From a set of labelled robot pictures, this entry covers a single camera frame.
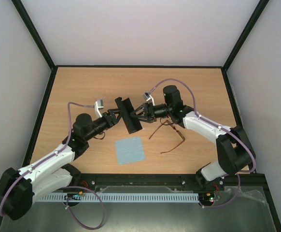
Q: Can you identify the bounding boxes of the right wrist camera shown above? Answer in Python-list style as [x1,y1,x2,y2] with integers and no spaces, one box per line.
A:
[143,92,155,106]

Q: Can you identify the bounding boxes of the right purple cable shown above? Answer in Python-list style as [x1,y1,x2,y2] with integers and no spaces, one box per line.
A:
[150,78,257,210]

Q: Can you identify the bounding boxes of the black mounting rail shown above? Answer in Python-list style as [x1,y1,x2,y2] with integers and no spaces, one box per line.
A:
[68,174,268,193]

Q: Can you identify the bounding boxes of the brown sunglasses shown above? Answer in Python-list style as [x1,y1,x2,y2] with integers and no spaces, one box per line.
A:
[148,119,185,154]

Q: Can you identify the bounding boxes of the black aluminium frame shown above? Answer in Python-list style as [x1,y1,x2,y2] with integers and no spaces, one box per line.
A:
[11,0,281,232]

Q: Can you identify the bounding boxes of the metal plate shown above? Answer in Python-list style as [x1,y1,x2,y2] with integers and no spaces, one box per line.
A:
[0,187,276,232]

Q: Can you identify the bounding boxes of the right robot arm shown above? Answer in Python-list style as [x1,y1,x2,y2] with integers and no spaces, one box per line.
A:
[130,85,256,189]

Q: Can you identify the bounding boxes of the light blue cable duct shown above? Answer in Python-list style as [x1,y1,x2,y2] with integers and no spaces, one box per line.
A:
[38,192,199,203]

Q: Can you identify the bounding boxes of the blue cleaning cloth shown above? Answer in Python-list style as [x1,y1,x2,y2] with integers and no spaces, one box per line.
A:
[115,136,146,165]

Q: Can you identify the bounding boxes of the purple cable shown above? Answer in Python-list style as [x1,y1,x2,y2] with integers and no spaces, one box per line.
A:
[150,78,257,210]
[0,101,106,229]

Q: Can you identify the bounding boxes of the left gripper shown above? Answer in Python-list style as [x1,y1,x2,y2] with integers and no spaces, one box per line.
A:
[84,108,126,141]

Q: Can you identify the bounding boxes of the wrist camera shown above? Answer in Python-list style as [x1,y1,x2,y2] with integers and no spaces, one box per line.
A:
[94,99,104,118]
[143,92,155,106]

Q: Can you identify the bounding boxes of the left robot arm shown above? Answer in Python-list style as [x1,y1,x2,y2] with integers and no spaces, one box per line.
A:
[0,109,121,220]

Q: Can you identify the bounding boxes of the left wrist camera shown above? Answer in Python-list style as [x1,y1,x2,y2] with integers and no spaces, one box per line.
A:
[94,99,104,118]

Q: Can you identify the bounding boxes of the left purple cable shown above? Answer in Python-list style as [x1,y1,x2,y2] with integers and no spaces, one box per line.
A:
[0,101,106,229]

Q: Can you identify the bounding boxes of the black glasses case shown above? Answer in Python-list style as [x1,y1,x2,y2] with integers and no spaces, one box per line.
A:
[115,97,142,134]

